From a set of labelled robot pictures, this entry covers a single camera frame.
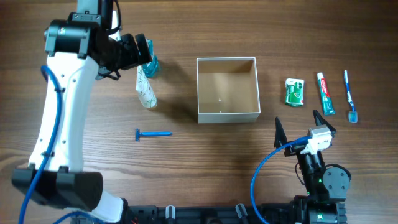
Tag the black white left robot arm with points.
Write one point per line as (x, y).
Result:
(83, 48)

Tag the green soap packet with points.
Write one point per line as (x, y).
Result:
(294, 92)

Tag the blue disposable razor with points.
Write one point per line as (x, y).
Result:
(139, 134)

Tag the white cardboard box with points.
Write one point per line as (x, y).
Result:
(227, 90)

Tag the green white toothpaste tube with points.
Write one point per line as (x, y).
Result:
(327, 104)

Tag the blue mouthwash bottle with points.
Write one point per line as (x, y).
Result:
(150, 69)

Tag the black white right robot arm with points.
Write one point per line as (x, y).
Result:
(326, 184)

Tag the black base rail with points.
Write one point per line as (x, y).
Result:
(217, 214)

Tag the white leaf-print tube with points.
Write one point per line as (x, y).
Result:
(144, 90)

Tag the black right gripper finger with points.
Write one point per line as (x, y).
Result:
(319, 121)
(280, 137)

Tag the blue white toothbrush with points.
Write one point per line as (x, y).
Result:
(352, 114)

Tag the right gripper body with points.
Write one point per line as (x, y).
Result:
(293, 150)

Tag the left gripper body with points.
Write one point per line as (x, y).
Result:
(129, 53)

